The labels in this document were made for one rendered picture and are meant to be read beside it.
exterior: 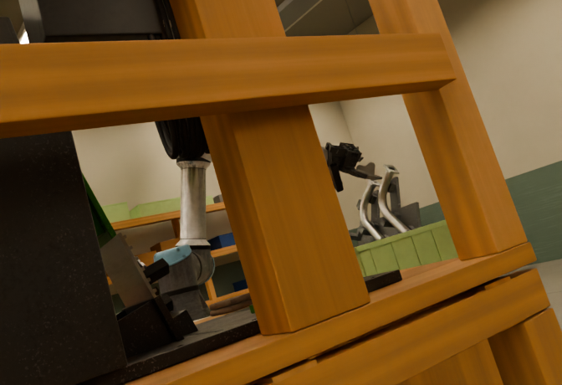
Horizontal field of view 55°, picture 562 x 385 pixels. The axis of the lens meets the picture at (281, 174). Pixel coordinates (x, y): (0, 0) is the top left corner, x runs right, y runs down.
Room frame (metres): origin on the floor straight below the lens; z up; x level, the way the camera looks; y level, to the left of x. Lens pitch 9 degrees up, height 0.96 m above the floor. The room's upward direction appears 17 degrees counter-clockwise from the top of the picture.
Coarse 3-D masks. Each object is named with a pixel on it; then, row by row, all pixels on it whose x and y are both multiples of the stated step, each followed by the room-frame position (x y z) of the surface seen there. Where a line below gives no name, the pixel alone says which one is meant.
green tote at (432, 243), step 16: (432, 224) 1.81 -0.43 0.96; (384, 240) 1.73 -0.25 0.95; (400, 240) 1.76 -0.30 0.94; (416, 240) 1.78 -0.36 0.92; (432, 240) 1.80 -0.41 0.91; (448, 240) 1.83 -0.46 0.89; (368, 256) 1.71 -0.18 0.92; (384, 256) 1.73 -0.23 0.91; (400, 256) 1.75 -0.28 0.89; (416, 256) 1.77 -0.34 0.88; (432, 256) 1.80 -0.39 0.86; (448, 256) 1.82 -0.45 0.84; (368, 272) 1.70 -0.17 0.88; (384, 272) 1.72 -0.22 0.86
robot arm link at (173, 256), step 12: (168, 252) 1.63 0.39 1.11; (180, 252) 1.64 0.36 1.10; (192, 252) 1.75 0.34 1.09; (180, 264) 1.63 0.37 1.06; (192, 264) 1.67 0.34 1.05; (168, 276) 1.63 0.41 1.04; (180, 276) 1.63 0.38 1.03; (192, 276) 1.66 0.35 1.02; (168, 288) 1.63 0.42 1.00; (180, 288) 1.63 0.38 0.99
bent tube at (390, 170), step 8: (392, 168) 1.92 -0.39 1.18; (384, 176) 1.93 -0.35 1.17; (392, 176) 1.92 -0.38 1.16; (384, 184) 1.93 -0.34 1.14; (384, 192) 1.94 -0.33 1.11; (384, 200) 1.95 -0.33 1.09; (384, 208) 1.93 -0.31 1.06; (384, 216) 1.93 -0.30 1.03; (392, 216) 1.89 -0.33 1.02; (392, 224) 1.88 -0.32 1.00; (400, 224) 1.85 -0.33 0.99; (400, 232) 1.84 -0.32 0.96
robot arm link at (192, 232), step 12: (192, 168) 1.77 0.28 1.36; (204, 168) 1.80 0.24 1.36; (192, 180) 1.77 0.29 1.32; (204, 180) 1.80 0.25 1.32; (192, 192) 1.77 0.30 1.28; (204, 192) 1.80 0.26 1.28; (192, 204) 1.77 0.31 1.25; (204, 204) 1.80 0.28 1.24; (192, 216) 1.77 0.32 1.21; (204, 216) 1.80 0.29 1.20; (192, 228) 1.77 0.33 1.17; (204, 228) 1.80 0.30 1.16; (180, 240) 1.79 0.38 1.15; (192, 240) 1.77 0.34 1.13; (204, 240) 1.80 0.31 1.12; (204, 252) 1.78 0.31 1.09; (204, 264) 1.77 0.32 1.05; (204, 276) 1.78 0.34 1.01
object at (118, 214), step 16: (112, 208) 6.17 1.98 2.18; (128, 208) 6.29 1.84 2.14; (144, 208) 6.44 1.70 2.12; (160, 208) 6.56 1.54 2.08; (176, 208) 6.69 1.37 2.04; (208, 208) 6.89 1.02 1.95; (224, 208) 7.08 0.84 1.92; (112, 224) 6.06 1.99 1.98; (128, 224) 6.18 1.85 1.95; (144, 224) 6.80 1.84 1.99; (176, 224) 7.09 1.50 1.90; (176, 240) 6.67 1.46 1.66; (208, 240) 7.22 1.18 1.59; (224, 240) 7.06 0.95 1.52; (144, 256) 6.35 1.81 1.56; (208, 288) 6.76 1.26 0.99; (240, 288) 7.37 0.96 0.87; (208, 304) 6.66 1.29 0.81
